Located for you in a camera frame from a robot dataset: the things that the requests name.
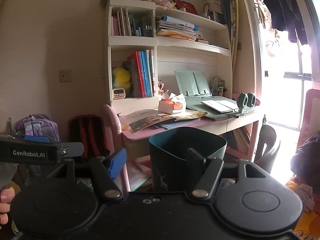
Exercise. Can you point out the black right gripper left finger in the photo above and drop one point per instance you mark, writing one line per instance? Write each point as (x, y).
(104, 170)

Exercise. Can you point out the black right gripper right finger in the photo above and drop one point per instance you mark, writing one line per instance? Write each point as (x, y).
(205, 171)

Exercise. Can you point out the person's left hand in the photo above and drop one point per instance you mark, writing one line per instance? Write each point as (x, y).
(7, 195)

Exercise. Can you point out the purple backpack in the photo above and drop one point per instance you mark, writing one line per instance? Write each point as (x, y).
(38, 125)

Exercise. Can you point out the red black backpack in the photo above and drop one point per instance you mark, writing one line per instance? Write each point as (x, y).
(90, 131)

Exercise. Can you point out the pink study desk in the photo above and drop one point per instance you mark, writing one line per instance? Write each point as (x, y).
(180, 127)

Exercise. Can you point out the colourful picture book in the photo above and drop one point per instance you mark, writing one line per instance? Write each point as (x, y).
(140, 120)

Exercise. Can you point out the open white book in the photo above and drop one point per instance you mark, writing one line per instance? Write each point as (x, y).
(221, 106)

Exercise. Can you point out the orange tissue pack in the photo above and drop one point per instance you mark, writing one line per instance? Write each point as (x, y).
(172, 104)

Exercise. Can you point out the small digital timer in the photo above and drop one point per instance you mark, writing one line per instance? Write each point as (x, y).
(118, 93)

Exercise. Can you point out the green book stand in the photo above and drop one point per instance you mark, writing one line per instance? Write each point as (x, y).
(192, 83)

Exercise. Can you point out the yellow plush toy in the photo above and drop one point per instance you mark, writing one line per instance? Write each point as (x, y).
(121, 78)

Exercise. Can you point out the red and blue books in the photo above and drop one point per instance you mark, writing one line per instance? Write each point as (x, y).
(141, 66)

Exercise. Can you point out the white bookshelf hutch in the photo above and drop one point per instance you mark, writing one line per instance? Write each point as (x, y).
(170, 54)

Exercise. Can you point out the stacked papers on shelf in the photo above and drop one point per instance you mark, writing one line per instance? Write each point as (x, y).
(167, 26)

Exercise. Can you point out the hanging dark clothes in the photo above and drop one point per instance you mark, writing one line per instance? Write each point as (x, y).
(286, 16)

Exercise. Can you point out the wall power outlet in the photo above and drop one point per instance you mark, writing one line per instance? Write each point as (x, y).
(65, 75)

